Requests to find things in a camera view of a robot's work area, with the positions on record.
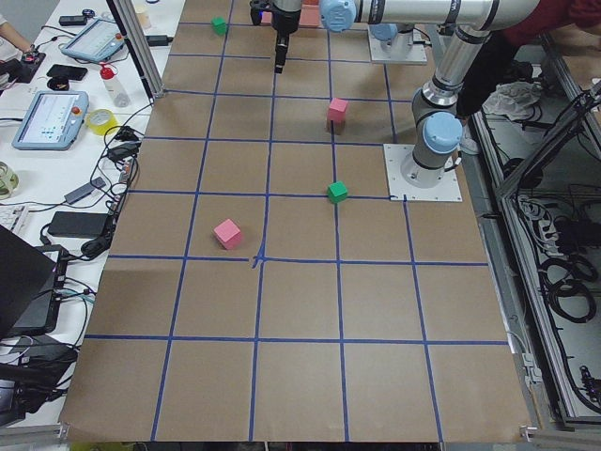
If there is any teach pendant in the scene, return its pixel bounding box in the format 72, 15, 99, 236
61, 19, 124, 63
12, 90, 89, 150

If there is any pink cube near centre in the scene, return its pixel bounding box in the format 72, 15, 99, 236
213, 219, 243, 250

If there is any aluminium frame post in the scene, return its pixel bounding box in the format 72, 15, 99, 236
106, 0, 164, 101

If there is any black smartphone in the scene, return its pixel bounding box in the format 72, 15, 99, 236
46, 64, 88, 81

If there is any green cube near base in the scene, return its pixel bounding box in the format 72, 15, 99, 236
327, 180, 348, 204

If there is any teach pendant far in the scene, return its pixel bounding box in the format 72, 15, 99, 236
61, 19, 124, 63

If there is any white crumpled cloth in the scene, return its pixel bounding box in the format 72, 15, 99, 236
483, 81, 543, 120

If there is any black laptop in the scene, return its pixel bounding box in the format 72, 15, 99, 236
1, 227, 68, 338

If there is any black power adapter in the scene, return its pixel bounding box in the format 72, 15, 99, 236
48, 211, 108, 239

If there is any white squeeze bottle red cap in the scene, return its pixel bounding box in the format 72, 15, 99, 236
100, 63, 131, 108

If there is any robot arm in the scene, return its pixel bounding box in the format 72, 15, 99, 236
319, 1, 538, 181
368, 23, 414, 54

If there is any green cube far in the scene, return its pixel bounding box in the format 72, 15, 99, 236
210, 16, 228, 36

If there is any pink foam cube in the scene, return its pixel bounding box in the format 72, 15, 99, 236
327, 98, 348, 123

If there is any yellow tape roll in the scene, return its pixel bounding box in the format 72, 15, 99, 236
85, 109, 119, 136

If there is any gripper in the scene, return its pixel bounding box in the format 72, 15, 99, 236
249, 0, 301, 74

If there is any teach pendant near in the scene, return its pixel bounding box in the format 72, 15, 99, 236
12, 90, 89, 150

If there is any person in red shirt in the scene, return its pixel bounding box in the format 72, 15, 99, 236
456, 0, 600, 123

